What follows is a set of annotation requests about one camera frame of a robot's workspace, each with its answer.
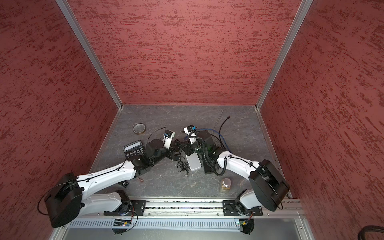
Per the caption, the white network switch box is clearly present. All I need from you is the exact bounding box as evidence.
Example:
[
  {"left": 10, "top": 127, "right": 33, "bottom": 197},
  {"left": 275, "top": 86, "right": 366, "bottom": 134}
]
[{"left": 186, "top": 153, "right": 202, "bottom": 172}]

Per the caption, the blue ethernet cable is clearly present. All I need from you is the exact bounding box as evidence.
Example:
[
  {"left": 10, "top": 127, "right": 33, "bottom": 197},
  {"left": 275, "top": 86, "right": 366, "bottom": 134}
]
[{"left": 184, "top": 128, "right": 231, "bottom": 151}]

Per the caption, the black ribbed network switch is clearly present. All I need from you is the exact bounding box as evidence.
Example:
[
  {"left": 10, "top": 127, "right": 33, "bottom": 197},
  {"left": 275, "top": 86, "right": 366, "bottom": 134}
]
[{"left": 202, "top": 157, "right": 215, "bottom": 175}]

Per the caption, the black power adapter with cable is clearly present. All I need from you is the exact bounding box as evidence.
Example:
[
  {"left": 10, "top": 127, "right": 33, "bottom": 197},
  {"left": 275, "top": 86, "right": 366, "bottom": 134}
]
[{"left": 173, "top": 153, "right": 191, "bottom": 176}]

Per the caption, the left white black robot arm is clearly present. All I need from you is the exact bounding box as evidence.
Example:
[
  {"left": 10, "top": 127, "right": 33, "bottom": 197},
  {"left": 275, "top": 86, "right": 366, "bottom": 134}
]
[{"left": 41, "top": 138, "right": 180, "bottom": 228}]

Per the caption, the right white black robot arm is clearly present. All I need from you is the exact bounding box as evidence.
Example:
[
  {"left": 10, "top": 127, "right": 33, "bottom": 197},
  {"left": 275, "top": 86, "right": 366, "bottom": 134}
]
[{"left": 179, "top": 125, "right": 290, "bottom": 216}]

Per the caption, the brown tape roll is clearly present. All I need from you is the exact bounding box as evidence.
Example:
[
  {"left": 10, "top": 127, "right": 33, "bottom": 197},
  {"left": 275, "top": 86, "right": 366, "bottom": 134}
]
[{"left": 133, "top": 123, "right": 147, "bottom": 135}]

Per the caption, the black desk calculator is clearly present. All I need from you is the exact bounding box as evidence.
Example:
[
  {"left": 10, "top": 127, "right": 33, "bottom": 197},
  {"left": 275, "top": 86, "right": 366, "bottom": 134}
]
[{"left": 123, "top": 141, "right": 145, "bottom": 159}]

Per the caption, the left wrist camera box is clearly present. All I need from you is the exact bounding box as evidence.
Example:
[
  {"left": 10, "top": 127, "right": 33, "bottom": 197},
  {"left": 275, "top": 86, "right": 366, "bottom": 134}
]
[{"left": 163, "top": 130, "right": 175, "bottom": 150}]

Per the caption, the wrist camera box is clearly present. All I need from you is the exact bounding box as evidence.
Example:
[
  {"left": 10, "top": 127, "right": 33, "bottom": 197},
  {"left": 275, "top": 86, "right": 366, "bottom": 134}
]
[
  {"left": 163, "top": 130, "right": 175, "bottom": 150},
  {"left": 184, "top": 125, "right": 197, "bottom": 144}
]

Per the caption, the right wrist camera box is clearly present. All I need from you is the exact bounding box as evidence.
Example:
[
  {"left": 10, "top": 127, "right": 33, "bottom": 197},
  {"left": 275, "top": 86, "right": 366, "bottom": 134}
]
[{"left": 184, "top": 125, "right": 197, "bottom": 144}]

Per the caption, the aluminium front rail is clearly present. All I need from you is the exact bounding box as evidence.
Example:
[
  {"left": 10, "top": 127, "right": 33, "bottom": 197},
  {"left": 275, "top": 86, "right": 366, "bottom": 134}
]
[{"left": 77, "top": 194, "right": 306, "bottom": 219}]

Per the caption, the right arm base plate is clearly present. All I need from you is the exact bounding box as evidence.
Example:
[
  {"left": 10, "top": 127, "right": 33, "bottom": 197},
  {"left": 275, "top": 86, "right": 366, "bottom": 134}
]
[{"left": 222, "top": 200, "right": 263, "bottom": 217}]

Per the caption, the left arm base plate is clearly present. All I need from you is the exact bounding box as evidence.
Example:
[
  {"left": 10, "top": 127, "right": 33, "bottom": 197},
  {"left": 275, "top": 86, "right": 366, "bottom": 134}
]
[{"left": 104, "top": 200, "right": 147, "bottom": 217}]

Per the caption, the white slotted cable duct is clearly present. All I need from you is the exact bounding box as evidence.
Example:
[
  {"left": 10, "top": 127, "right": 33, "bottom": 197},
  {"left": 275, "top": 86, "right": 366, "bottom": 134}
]
[{"left": 68, "top": 218, "right": 240, "bottom": 232}]

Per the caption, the left metal frame post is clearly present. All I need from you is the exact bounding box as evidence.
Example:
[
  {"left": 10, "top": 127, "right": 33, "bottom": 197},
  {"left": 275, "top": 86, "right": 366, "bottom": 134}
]
[{"left": 56, "top": 0, "right": 124, "bottom": 111}]

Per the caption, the metal frame post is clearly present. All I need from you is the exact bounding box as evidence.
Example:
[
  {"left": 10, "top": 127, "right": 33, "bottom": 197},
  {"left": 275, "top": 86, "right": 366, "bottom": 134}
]
[
  {"left": 56, "top": 0, "right": 124, "bottom": 111},
  {"left": 256, "top": 0, "right": 313, "bottom": 111}
]

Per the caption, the right metal frame post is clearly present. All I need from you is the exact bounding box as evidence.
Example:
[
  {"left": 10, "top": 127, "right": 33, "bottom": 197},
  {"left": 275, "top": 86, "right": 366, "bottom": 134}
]
[{"left": 256, "top": 0, "right": 313, "bottom": 111}]

